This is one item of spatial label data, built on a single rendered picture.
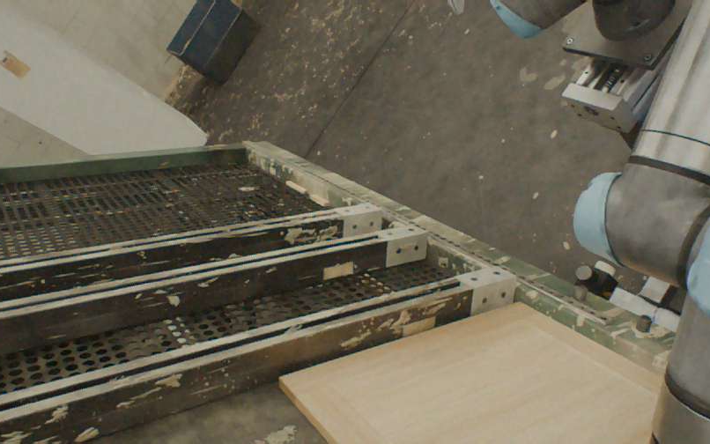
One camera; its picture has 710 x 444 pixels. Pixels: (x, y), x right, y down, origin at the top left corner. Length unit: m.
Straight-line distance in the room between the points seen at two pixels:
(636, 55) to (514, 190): 1.40
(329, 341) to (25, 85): 3.82
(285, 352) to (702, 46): 0.72
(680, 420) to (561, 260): 1.97
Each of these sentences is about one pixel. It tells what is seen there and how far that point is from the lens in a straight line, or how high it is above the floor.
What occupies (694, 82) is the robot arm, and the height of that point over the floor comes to 1.57.
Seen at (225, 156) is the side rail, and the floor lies 0.97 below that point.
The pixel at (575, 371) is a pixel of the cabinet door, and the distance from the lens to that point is 1.12.
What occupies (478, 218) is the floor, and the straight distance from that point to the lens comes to 2.66.
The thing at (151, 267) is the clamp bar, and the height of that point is 1.40.
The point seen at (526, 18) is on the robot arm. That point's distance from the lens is 1.25.
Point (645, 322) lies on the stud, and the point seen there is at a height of 0.88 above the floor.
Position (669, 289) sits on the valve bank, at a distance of 1.37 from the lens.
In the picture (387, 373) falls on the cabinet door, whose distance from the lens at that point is 1.02.
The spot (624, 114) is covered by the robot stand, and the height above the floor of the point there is 0.95.
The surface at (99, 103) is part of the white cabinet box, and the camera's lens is 4.71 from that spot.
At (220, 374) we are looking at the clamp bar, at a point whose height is 1.44.
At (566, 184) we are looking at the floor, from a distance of 2.53.
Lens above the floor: 1.99
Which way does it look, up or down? 40 degrees down
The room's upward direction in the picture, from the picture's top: 57 degrees counter-clockwise
